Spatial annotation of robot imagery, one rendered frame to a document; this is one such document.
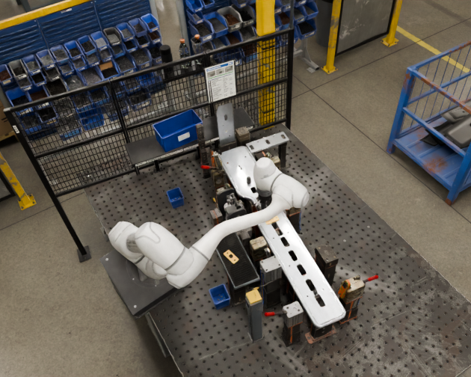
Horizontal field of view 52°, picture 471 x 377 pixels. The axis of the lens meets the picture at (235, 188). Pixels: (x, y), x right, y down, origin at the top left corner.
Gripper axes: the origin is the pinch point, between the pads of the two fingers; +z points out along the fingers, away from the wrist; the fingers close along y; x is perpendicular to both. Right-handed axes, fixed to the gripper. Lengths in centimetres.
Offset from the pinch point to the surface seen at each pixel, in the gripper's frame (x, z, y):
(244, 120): 91, 36, 53
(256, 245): -0.6, 23.3, -8.4
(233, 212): 19.8, 13.3, -8.0
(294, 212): 10, 40, 30
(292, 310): -41, 23, -18
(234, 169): 59, 35, 20
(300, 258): -18.8, 31.5, 8.1
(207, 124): 104, 35, 31
